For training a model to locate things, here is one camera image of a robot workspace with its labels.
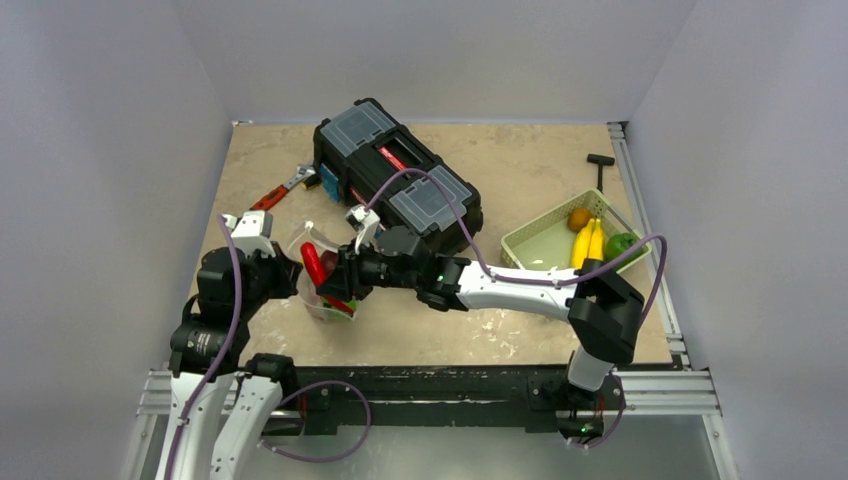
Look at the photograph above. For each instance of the yellow banana bunch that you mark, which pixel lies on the yellow banana bunch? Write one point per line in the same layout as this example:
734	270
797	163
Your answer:
588	244

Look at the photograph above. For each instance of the black T-handle tool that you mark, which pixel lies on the black T-handle tool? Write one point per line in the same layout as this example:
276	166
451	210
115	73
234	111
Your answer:
601	162

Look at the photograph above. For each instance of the red chili pepper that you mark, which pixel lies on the red chili pepper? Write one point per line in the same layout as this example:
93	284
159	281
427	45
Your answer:
318	275

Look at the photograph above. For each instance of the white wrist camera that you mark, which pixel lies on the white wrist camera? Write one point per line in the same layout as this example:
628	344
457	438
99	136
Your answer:
251	233
365	222

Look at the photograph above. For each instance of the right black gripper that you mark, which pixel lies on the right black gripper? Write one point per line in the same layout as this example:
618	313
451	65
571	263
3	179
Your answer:
345	277

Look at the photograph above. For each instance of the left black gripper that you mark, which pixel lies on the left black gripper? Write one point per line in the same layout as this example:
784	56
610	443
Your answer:
285	269

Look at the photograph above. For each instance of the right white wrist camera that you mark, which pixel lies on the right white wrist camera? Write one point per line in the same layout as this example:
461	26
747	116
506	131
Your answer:
365	222

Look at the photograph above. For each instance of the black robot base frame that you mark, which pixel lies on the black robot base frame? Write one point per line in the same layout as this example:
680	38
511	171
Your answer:
535	398

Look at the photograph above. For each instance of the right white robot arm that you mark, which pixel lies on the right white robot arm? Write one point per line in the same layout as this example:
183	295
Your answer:
602	308

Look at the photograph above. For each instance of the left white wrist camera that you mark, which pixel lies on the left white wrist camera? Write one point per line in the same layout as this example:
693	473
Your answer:
251	233

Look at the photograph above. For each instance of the green bell pepper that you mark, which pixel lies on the green bell pepper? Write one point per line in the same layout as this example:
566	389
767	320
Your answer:
617	244

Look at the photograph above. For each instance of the red handled adjustable wrench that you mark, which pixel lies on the red handled adjustable wrench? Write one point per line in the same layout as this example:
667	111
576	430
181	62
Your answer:
305	176

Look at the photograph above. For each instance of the brown kiwi fruit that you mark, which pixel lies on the brown kiwi fruit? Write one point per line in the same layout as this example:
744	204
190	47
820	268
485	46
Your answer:
578	219

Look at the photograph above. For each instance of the black plastic toolbox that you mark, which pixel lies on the black plastic toolbox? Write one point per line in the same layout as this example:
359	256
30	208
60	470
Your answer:
359	150

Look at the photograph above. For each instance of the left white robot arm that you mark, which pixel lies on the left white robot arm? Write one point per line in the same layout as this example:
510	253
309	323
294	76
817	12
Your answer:
218	409

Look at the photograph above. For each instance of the light green plastic basket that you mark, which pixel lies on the light green plastic basket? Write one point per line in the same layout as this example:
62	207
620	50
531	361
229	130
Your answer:
545	242

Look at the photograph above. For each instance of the clear zip top bag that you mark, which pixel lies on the clear zip top bag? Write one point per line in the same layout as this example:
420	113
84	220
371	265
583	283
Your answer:
308	293

